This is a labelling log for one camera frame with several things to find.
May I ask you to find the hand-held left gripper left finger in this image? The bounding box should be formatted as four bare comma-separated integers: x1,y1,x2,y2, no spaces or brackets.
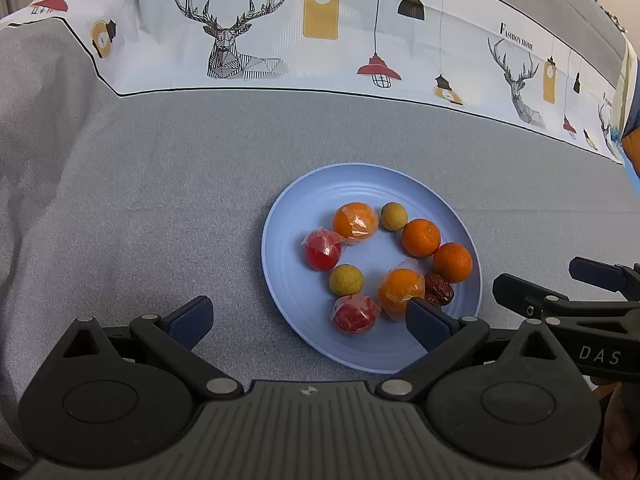
47,296,245,402

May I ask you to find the yellow-green longan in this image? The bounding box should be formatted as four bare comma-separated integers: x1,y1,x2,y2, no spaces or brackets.
381,202,408,232
329,263,364,297

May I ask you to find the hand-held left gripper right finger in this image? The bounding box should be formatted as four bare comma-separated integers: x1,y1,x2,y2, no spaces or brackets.
375,298,581,402

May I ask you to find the plastic orange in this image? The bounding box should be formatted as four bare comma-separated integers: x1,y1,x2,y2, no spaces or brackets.
332,201,379,246
377,260,427,321

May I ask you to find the plain orange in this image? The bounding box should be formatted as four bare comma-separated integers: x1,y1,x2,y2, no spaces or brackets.
401,218,442,258
432,242,474,283

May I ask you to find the plastic red tomato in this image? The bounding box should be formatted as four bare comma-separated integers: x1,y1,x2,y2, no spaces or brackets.
300,228,345,272
328,294,382,335

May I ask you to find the person's right hand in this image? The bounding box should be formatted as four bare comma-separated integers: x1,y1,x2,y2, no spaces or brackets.
590,382,640,480

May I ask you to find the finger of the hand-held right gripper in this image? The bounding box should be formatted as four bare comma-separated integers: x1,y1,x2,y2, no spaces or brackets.
569,256,640,293
492,272,640,328

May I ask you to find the blue plate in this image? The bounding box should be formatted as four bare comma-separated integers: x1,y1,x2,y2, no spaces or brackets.
261,162,484,374

